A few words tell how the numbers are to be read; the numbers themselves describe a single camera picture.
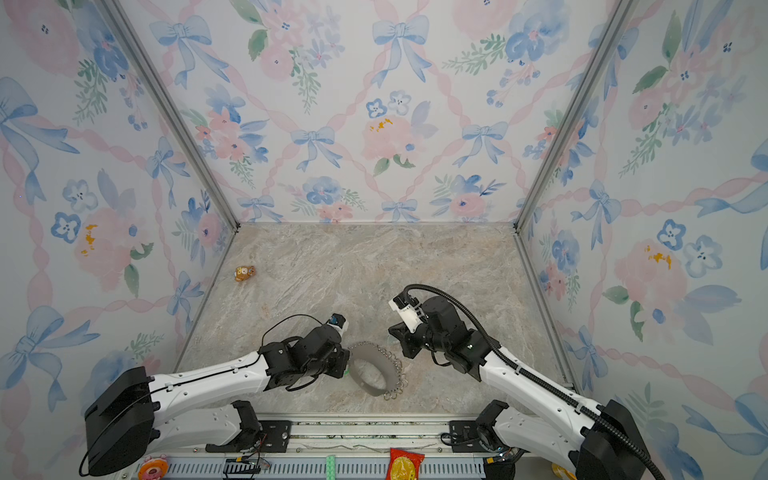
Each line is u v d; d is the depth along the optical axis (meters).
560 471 0.66
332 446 0.73
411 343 0.68
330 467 0.69
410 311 0.67
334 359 0.64
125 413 0.41
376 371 0.85
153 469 0.66
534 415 0.47
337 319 0.75
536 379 0.47
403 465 0.69
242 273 1.01
